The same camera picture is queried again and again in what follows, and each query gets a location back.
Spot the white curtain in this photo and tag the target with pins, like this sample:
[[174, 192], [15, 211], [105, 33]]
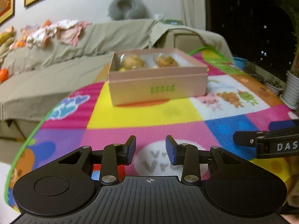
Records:
[[193, 13]]

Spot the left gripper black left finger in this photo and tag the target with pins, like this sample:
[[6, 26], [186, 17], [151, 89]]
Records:
[[113, 156]]

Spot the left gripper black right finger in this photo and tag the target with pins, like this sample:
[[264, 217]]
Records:
[[186, 155]]

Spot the orange toy ball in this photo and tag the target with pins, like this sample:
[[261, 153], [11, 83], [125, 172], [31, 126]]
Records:
[[4, 75]]

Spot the blue plastic bucket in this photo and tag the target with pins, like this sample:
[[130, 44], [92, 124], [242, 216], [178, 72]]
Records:
[[240, 62]]

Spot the white plant pot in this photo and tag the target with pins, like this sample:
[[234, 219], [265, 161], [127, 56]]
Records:
[[290, 95]]

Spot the pink baby clothes pile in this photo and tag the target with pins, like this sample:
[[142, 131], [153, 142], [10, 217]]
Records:
[[67, 31]]

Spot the yellow plush toy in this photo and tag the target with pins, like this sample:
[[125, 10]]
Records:
[[7, 38]]

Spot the small bread labelled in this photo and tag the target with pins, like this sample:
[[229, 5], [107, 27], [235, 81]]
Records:
[[164, 60]]

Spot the beige sofa with cover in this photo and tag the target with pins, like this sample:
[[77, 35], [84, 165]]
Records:
[[40, 77]]

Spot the grey neck pillow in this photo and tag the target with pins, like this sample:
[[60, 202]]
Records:
[[119, 10]]

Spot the colourful play mat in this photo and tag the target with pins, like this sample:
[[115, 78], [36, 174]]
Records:
[[235, 101]]

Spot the bread bun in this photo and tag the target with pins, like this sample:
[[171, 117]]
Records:
[[131, 61]]

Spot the green digital clock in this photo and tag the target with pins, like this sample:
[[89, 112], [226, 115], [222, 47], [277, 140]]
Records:
[[173, 22]]

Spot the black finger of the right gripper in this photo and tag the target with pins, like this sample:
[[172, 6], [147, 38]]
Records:
[[247, 138]]

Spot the white wall socket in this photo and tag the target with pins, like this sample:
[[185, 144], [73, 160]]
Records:
[[159, 17]]

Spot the pink cardboard box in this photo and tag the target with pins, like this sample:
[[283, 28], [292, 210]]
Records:
[[154, 83]]

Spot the small potted plant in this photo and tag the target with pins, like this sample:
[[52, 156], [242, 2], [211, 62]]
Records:
[[274, 85]]

